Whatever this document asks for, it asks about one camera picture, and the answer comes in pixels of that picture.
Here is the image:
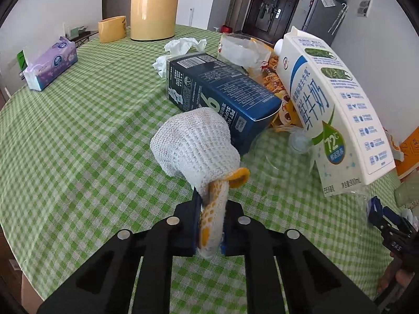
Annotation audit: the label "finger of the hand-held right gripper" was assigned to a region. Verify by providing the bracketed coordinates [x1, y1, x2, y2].
[366, 196, 404, 233]

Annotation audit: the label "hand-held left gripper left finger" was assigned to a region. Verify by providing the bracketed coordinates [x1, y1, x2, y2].
[36, 188, 203, 314]

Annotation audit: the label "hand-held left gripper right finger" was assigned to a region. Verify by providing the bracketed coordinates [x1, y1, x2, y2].
[222, 199, 380, 314]

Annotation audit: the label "white knitted glove yellow dots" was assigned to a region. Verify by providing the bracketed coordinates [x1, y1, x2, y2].
[150, 107, 251, 258]

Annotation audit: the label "clear plastic cup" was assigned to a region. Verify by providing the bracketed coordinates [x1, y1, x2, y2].
[262, 127, 316, 174]

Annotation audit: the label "white milk carton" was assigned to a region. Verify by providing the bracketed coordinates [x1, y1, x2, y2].
[274, 26, 398, 197]

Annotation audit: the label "person's right hand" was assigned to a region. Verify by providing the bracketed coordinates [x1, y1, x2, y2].
[376, 262, 398, 296]

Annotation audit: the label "pale green snack packet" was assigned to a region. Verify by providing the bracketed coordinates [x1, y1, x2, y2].
[394, 177, 419, 208]

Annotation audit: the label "orange box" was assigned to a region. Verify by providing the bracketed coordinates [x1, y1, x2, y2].
[398, 134, 419, 179]

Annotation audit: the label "dark blue carton box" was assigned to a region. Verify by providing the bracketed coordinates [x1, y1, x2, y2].
[165, 52, 283, 156]

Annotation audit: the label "green checked tablecloth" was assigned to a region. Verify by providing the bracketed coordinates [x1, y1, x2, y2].
[0, 23, 419, 301]

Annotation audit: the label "yellow snack bag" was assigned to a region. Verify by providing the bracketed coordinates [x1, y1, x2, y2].
[260, 54, 310, 133]

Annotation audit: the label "crumpled white tissue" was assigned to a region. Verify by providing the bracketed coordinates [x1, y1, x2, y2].
[164, 37, 207, 55]
[152, 55, 170, 78]

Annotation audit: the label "white snack wrapper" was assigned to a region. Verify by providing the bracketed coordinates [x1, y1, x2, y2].
[218, 34, 274, 72]

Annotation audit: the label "folded umbrella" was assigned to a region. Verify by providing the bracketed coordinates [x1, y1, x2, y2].
[328, 3, 348, 34]

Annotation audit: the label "grey refrigerator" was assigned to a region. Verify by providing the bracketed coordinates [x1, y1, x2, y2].
[303, 0, 348, 46]

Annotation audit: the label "small yellow container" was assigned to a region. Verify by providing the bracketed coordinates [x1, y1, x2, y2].
[98, 16, 128, 44]

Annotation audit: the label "purple tissue pack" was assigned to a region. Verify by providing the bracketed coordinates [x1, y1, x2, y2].
[24, 36, 79, 91]

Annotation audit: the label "yellow thermos jug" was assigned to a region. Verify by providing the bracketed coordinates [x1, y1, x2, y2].
[130, 0, 185, 42]

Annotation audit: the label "dark side table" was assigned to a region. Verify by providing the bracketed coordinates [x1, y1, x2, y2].
[65, 25, 99, 44]

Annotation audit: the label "dark brown door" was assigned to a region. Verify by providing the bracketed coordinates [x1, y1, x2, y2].
[242, 0, 304, 44]

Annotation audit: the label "green box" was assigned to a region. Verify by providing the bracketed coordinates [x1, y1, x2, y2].
[16, 50, 28, 72]

